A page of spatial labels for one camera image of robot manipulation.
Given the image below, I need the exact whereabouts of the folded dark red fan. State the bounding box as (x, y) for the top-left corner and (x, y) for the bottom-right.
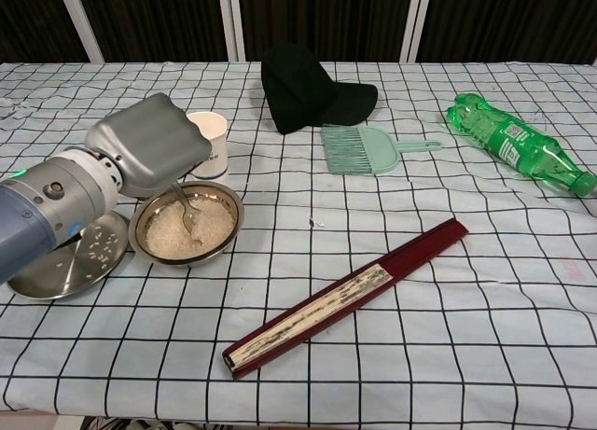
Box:
(221, 217), (469, 380)

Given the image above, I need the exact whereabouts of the white frame post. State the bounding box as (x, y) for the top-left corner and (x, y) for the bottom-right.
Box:
(60, 0), (106, 63)
(399, 0), (433, 63)
(217, 0), (247, 62)

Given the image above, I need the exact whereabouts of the white black-checked tablecloth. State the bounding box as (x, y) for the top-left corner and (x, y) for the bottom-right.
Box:
(0, 59), (597, 430)

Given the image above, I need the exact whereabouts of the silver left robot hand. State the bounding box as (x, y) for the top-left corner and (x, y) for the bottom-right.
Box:
(85, 92), (210, 201)

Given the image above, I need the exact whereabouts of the white paper cup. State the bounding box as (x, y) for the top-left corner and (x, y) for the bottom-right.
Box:
(186, 111), (229, 180)

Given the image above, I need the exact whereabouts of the shallow metal plate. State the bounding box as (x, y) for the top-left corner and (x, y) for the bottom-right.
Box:
(7, 210), (131, 301)

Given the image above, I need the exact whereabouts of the mint green hand brush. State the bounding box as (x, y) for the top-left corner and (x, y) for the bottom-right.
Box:
(319, 124), (445, 177)

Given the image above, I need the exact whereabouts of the black baseball cap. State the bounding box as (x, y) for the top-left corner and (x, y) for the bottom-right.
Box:
(259, 41), (379, 135)

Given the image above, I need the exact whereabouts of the green plastic bottle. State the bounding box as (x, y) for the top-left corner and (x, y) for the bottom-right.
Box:
(442, 91), (597, 199)

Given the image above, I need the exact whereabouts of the white rice heap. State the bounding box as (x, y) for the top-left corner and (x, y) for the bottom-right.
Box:
(144, 199), (235, 258)

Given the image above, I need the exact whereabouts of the metal spoon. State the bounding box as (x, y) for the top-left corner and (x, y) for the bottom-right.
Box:
(171, 182), (204, 240)

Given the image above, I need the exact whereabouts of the metal bowl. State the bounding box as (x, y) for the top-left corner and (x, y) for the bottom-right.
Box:
(128, 181), (245, 269)

